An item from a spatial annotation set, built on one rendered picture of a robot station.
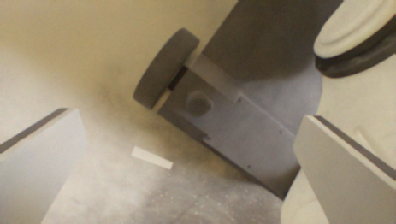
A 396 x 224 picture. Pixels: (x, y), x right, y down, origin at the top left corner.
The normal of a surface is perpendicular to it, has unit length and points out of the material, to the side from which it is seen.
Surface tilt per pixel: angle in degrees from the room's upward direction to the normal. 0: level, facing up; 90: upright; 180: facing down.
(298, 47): 0
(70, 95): 0
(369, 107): 90
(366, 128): 90
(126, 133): 0
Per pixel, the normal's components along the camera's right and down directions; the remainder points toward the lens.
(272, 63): 0.01, 0.25
